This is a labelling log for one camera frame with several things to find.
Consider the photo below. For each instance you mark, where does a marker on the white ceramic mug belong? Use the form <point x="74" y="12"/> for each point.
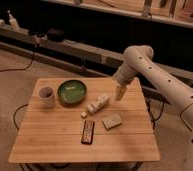
<point x="46" y="97"/>

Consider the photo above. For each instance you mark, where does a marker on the green ceramic bowl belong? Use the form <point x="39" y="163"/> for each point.
<point x="71" y="92"/>

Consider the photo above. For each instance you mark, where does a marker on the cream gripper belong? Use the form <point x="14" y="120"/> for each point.
<point x="120" y="91"/>

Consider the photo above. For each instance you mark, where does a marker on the beige sponge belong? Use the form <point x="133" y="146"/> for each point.
<point x="111" y="121"/>

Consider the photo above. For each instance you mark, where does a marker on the white spray bottle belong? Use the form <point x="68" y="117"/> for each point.
<point x="13" y="22"/>

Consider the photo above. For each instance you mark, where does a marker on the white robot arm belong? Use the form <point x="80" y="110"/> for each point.
<point x="138" y="59"/>

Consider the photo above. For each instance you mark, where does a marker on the wooden table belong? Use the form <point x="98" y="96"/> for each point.
<point x="120" y="132"/>

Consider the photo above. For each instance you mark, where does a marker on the dark red candy bar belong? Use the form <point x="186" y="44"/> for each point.
<point x="88" y="132"/>

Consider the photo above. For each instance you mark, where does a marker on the black round device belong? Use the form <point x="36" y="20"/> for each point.
<point x="56" y="35"/>

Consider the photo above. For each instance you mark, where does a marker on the white plastic bottle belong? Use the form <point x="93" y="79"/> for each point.
<point x="98" y="103"/>

